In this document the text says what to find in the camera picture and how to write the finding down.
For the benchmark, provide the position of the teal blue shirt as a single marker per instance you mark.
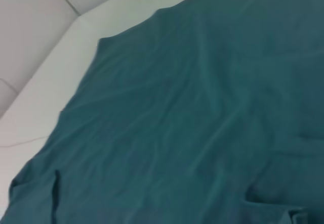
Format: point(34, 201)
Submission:
point(189, 120)

